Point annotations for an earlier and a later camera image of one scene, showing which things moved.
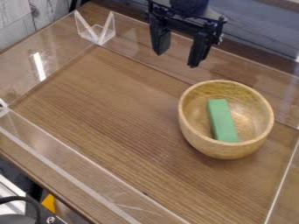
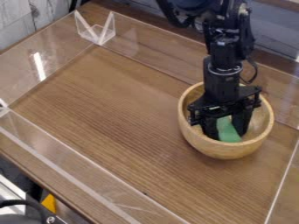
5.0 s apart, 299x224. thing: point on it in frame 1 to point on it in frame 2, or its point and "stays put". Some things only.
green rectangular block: (224, 125) stays put
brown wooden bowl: (252, 113) stays put
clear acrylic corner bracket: (97, 33) stays put
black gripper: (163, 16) to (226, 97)
